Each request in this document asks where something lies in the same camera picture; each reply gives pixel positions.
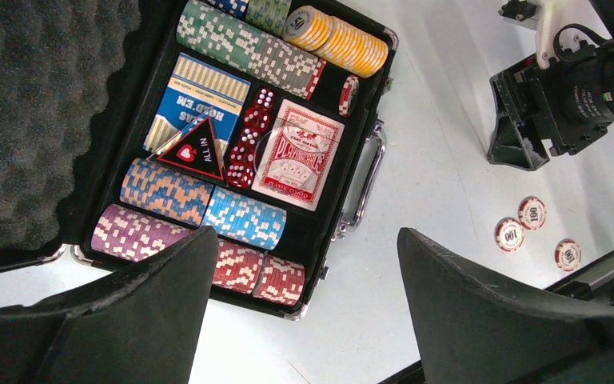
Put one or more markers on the yellow poker chip stack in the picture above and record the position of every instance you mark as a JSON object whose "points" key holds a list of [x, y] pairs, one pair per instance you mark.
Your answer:
{"points": [[335, 41]]}

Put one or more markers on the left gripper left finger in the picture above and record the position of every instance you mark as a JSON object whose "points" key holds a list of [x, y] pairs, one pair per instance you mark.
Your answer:
{"points": [[140, 324]]}

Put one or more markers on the green poker chip stack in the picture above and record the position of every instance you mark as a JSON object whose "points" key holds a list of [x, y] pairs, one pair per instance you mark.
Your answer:
{"points": [[220, 36]]}

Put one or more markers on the white red chip stack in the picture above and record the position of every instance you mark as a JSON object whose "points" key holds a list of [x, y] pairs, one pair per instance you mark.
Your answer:
{"points": [[435, 178]]}

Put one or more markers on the clear round dealer button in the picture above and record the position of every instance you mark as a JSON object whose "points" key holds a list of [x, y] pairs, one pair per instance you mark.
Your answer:
{"points": [[297, 158]]}

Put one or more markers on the black poker set case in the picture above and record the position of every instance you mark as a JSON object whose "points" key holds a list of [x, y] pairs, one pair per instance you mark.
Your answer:
{"points": [[80, 82]]}

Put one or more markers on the blue white chip stack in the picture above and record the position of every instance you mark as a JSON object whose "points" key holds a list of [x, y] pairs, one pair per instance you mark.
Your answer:
{"points": [[237, 8]]}

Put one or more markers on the grey white chip stack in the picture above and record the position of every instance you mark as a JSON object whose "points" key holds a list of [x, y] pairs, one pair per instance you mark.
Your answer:
{"points": [[286, 66]]}

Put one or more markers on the black all-in triangle marker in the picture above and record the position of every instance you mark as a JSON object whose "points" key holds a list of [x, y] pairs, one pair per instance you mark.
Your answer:
{"points": [[196, 150]]}

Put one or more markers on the red playing card deck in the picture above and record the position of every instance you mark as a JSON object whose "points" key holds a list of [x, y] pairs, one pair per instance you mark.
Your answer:
{"points": [[293, 114]]}

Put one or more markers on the blue patterned card deck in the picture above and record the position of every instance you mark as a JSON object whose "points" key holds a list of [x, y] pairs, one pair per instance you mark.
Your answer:
{"points": [[197, 88]]}

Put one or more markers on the red dice in case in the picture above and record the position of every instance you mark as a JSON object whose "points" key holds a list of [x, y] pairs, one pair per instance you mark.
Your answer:
{"points": [[241, 168]]}

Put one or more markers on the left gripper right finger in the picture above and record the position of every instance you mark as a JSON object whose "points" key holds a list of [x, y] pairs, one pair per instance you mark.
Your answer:
{"points": [[513, 323]]}

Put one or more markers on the red white chip row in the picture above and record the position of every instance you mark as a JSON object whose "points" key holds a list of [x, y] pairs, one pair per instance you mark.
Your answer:
{"points": [[133, 237]]}

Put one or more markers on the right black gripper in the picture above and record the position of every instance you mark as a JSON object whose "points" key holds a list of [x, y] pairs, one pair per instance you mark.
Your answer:
{"points": [[547, 113]]}

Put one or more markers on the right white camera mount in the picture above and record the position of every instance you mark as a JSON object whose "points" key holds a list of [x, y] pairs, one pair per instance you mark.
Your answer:
{"points": [[548, 17]]}

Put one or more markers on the light blue chip stack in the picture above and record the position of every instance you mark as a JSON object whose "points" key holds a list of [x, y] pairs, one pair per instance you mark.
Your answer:
{"points": [[245, 219]]}

